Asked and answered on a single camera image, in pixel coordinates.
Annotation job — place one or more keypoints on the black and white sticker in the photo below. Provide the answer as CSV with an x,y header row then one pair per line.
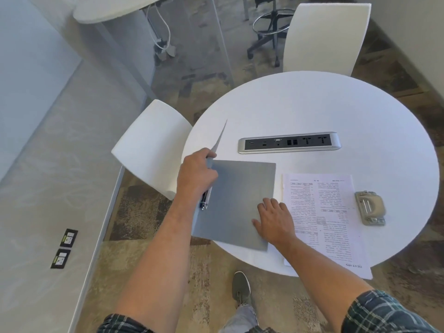
x,y
68,237
60,259

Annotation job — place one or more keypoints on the person's plaid sleeve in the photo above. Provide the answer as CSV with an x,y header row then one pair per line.
x,y
385,313
121,325

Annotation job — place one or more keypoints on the person's left plaid sleeve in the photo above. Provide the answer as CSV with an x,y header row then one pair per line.
x,y
121,325

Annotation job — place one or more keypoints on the person's gray shoe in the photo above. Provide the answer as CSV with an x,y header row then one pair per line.
x,y
241,287

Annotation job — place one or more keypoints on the white chair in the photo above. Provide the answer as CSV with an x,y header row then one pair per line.
x,y
152,145
324,39

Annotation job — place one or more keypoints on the gray metal hole punch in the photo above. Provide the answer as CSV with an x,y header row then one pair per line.
x,y
370,208

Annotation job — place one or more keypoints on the silver table power outlet panel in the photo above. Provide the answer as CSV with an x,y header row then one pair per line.
x,y
289,142

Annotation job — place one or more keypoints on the person's right hand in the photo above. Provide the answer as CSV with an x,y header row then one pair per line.
x,y
277,223

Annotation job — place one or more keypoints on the person's right forearm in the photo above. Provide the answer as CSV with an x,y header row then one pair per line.
x,y
322,273

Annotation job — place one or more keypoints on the printed paper sheet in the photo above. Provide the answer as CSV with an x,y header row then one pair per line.
x,y
329,218

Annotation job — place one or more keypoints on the black office stool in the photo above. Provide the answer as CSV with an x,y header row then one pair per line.
x,y
272,29

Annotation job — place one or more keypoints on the person's right plaid sleeve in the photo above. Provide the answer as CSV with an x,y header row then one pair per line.
x,y
385,313

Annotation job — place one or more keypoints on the person's left hand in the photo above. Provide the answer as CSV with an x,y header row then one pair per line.
x,y
194,175

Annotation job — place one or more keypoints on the person's gray trouser leg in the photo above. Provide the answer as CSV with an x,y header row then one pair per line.
x,y
241,319

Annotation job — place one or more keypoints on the person's right thumb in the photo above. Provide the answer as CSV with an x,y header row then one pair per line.
x,y
258,227

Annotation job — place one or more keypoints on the white power adapter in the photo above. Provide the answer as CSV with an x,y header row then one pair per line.
x,y
169,51

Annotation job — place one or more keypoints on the person's left forearm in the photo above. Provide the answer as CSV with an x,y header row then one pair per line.
x,y
159,260

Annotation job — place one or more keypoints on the person's left thumb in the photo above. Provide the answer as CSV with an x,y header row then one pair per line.
x,y
212,176

